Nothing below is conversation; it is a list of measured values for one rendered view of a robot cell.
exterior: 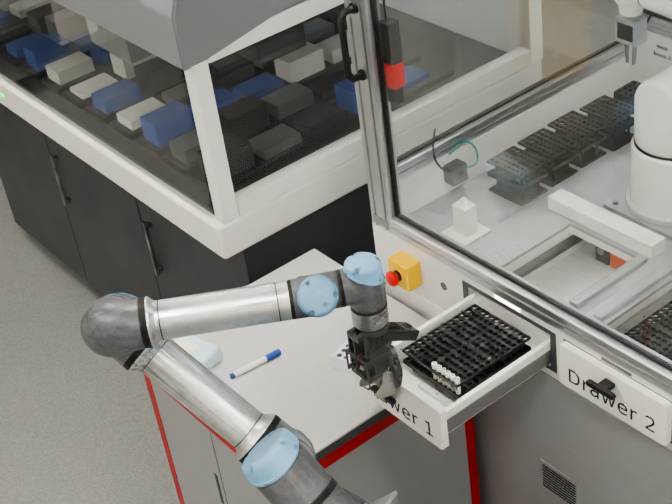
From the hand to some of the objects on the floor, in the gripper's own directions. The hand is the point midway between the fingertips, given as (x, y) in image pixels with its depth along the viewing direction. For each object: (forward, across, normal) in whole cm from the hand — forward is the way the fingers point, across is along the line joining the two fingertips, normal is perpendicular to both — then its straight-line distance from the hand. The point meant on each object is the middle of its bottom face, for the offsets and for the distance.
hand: (389, 390), depth 265 cm
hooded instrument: (+91, -172, +70) cm, 207 cm away
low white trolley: (+91, -41, +4) cm, 100 cm away
